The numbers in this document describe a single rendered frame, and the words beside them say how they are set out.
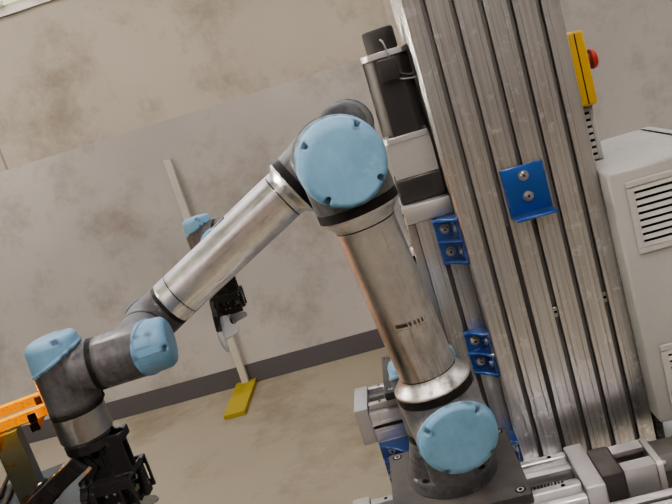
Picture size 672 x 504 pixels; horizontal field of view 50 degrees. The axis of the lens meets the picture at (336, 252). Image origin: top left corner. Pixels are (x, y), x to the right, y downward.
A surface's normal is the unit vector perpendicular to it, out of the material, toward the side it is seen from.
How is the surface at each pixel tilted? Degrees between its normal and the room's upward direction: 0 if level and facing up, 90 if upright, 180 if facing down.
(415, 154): 90
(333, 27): 90
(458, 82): 90
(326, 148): 83
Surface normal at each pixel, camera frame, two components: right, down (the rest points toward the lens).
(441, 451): 0.18, 0.29
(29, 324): -0.04, 0.23
